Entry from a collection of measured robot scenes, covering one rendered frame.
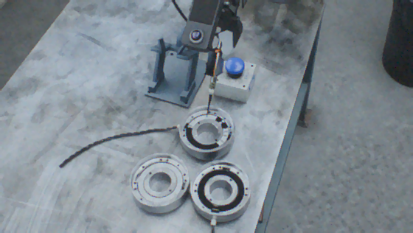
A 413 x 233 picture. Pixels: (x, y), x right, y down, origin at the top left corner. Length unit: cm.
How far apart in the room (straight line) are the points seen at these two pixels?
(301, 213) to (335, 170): 21
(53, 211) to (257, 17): 62
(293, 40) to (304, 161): 82
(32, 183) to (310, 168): 113
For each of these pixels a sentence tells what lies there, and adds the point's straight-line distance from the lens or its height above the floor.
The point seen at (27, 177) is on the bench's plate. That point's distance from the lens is 102.
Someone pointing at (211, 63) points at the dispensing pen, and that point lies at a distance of 93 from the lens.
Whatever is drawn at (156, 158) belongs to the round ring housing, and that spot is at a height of 83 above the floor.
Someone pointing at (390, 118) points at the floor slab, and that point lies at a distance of 208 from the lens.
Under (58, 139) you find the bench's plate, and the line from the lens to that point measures 105.
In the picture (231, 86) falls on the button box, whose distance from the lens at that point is 101.
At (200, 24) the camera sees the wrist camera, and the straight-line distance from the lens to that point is 81.
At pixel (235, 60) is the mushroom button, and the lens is 101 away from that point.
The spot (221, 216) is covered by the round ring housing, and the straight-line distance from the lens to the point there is 87.
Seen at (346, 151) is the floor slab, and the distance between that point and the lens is 196.
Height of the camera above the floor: 163
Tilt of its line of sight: 51 degrees down
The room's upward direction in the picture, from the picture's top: 4 degrees counter-clockwise
